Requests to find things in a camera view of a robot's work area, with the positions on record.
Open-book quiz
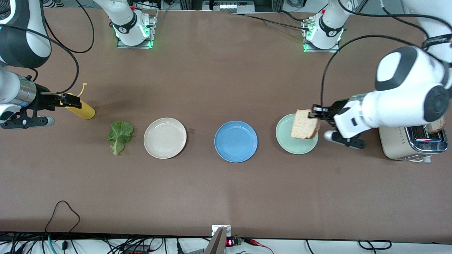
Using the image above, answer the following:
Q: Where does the white right camera mount block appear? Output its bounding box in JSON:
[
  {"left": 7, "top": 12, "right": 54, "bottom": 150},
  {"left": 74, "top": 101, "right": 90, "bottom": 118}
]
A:
[{"left": 0, "top": 102, "right": 22, "bottom": 123}]

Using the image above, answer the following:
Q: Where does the silver camera mounting bracket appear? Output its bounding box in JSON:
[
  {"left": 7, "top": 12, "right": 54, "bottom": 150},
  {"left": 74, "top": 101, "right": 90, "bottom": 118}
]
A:
[{"left": 204, "top": 225, "right": 232, "bottom": 254}]

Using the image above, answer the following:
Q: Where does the grey device with lights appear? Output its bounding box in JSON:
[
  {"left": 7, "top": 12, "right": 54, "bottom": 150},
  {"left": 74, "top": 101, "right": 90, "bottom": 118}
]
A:
[{"left": 203, "top": 0, "right": 255, "bottom": 14}]

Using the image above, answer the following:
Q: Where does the cream and chrome toaster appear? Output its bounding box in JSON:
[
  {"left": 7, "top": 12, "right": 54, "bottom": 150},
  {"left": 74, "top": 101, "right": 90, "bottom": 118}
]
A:
[{"left": 379, "top": 124, "right": 449, "bottom": 163}]

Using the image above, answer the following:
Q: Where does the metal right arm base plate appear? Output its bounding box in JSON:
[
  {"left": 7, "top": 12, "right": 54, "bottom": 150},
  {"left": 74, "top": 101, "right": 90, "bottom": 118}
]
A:
[{"left": 117, "top": 11, "right": 158, "bottom": 49}]

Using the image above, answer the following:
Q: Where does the black cable across table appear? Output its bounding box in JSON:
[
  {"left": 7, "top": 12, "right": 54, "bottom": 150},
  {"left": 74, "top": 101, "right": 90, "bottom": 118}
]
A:
[{"left": 231, "top": 12, "right": 311, "bottom": 32}]

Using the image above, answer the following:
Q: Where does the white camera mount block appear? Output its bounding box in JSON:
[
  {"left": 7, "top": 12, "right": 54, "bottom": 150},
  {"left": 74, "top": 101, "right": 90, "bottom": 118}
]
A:
[
  {"left": 0, "top": 102, "right": 22, "bottom": 123},
  {"left": 333, "top": 101, "right": 366, "bottom": 140}
]

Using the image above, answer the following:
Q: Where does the blue round plate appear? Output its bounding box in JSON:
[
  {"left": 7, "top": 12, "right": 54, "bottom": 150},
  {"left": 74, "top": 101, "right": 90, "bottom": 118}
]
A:
[{"left": 214, "top": 121, "right": 258, "bottom": 163}]

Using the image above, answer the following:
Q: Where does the green lettuce leaf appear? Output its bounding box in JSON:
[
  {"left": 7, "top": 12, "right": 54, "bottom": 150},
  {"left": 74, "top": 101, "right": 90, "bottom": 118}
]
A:
[{"left": 107, "top": 121, "right": 135, "bottom": 156}]

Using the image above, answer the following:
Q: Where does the light green round plate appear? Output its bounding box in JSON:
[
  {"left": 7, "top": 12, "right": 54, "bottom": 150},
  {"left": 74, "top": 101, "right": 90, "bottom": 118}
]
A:
[{"left": 275, "top": 113, "right": 319, "bottom": 155}]

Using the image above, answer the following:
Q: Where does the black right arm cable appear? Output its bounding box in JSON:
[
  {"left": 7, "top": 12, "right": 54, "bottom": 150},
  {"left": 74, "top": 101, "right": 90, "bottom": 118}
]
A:
[{"left": 0, "top": 0, "right": 95, "bottom": 96}]

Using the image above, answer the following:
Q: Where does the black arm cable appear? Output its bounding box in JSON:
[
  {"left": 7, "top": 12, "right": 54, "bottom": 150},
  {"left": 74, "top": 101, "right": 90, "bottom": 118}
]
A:
[
  {"left": 0, "top": 0, "right": 95, "bottom": 96},
  {"left": 320, "top": 0, "right": 452, "bottom": 108}
]

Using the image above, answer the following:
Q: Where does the coiled black cable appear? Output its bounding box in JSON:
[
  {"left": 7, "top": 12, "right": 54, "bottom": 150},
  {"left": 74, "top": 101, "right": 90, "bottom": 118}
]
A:
[{"left": 358, "top": 240, "right": 392, "bottom": 250}]

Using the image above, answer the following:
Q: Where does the thin black looped cable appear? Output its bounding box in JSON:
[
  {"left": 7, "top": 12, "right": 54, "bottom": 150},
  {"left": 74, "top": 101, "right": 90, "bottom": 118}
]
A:
[{"left": 44, "top": 200, "right": 81, "bottom": 247}]

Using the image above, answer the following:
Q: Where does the white left camera mount block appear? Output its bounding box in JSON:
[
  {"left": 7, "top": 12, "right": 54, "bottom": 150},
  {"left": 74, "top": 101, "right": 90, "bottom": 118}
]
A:
[{"left": 333, "top": 101, "right": 366, "bottom": 140}]

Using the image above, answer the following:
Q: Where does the yellow squeeze bottle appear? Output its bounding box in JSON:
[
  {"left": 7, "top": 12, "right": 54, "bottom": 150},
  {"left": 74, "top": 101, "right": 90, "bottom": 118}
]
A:
[{"left": 65, "top": 83, "right": 96, "bottom": 120}]

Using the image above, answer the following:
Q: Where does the brown bread slice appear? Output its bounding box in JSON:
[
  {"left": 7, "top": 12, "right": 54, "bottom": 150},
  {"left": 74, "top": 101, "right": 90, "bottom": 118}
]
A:
[
  {"left": 290, "top": 109, "right": 321, "bottom": 140},
  {"left": 426, "top": 116, "right": 446, "bottom": 134}
]

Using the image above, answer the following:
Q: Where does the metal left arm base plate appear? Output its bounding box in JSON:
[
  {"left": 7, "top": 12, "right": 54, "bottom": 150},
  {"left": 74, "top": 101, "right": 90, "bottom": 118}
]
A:
[{"left": 303, "top": 18, "right": 340, "bottom": 53}]

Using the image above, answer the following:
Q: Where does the beige round plate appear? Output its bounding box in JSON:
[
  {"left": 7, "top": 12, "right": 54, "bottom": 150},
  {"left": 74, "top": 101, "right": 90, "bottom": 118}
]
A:
[{"left": 143, "top": 117, "right": 187, "bottom": 159}]

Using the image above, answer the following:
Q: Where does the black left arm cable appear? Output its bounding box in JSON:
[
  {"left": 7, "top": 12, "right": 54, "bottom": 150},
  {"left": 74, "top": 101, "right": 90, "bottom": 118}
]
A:
[{"left": 320, "top": 0, "right": 452, "bottom": 108}]

